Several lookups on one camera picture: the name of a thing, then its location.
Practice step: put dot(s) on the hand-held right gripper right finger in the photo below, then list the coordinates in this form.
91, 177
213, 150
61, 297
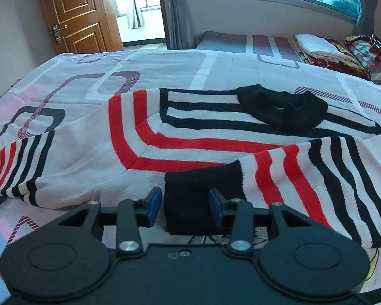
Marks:
215, 206

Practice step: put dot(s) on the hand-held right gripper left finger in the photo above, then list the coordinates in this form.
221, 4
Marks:
155, 206

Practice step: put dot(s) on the red black white striped sweater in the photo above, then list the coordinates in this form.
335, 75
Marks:
184, 143

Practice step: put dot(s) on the patterned white pink bedspread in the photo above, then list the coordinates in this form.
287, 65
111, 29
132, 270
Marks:
165, 70

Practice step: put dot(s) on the brown wooden door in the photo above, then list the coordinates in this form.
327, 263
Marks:
79, 9

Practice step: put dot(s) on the red patterned folded blanket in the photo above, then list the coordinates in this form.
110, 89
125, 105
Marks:
333, 58

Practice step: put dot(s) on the white folded cloth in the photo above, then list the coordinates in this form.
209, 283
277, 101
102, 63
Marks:
314, 43

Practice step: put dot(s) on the grey curtain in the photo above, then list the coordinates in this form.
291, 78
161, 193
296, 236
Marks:
367, 0
177, 9

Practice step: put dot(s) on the white sheer curtain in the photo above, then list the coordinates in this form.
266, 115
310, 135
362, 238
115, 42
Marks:
135, 3

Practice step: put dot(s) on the plaid pillow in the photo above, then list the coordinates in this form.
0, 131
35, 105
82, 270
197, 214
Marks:
373, 52

